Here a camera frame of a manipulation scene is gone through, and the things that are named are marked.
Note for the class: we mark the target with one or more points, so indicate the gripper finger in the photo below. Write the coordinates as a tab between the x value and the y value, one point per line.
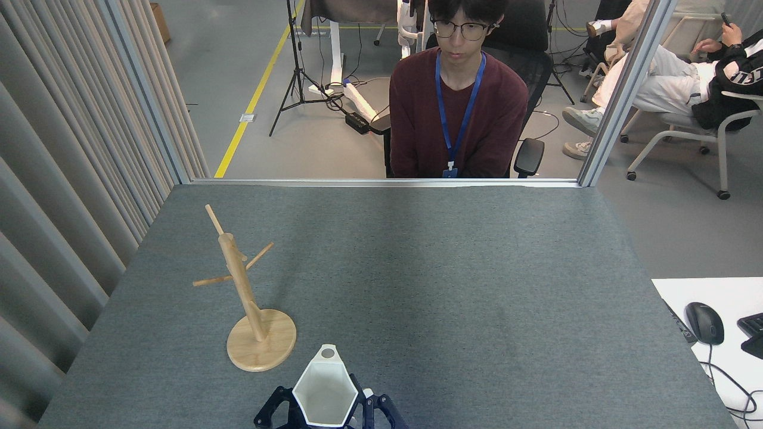
275	408
384	411

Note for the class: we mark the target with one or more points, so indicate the white hexagonal cup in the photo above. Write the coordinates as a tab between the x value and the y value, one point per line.
325	390

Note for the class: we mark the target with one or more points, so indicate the dark mobile phone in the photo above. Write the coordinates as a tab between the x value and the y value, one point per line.
725	19

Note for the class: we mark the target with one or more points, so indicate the wooden cup rack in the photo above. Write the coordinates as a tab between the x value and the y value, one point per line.
262	348

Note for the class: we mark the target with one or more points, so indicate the person's hand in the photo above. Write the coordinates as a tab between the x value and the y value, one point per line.
732	34

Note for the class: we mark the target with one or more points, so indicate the blue id badge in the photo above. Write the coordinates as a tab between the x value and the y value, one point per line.
450	173

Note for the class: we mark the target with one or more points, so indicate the black power brick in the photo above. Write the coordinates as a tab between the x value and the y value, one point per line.
357	123

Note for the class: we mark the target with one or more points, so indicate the metal floor socket plate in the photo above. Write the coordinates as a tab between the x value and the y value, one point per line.
248	118

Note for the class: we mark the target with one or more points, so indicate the person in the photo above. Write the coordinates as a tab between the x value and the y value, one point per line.
673	83
626	24
417	107

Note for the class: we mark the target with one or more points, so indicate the black flat strip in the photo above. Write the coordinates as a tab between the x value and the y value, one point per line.
682	328

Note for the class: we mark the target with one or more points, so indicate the grey corrugated panel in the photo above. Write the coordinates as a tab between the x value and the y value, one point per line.
59	179

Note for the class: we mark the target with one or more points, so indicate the black computer mouse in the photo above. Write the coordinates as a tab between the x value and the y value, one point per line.
704	323

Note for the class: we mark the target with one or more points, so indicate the black tripod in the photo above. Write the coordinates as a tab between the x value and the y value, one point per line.
296	59

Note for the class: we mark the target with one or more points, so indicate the white side table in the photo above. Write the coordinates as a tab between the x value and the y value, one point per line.
733	292

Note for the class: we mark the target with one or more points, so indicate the black keyboard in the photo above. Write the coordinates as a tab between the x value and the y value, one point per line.
754	333

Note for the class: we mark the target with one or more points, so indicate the black-framed glasses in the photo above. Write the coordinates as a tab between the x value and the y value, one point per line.
474	31

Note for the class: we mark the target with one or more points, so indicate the white stand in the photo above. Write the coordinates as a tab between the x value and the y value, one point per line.
405	18

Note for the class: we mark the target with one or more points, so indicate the brown cardboard box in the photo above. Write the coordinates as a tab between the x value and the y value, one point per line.
160	22

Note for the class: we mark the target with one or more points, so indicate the dark desk top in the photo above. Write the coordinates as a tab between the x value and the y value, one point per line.
351	9

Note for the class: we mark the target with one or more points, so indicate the black office chair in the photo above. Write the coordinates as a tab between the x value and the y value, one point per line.
524	24

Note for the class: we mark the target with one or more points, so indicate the white wheeled chair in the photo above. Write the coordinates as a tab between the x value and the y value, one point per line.
724	149

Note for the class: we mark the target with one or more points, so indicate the beige chair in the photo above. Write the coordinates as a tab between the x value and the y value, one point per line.
685	30

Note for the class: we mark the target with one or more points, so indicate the silver frame rail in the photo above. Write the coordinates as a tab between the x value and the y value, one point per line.
381	182

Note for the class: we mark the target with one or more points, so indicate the white desk frame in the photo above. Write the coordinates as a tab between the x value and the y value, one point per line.
337	53

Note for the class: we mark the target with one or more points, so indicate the silver frame post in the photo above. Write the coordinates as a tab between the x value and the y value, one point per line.
627	89

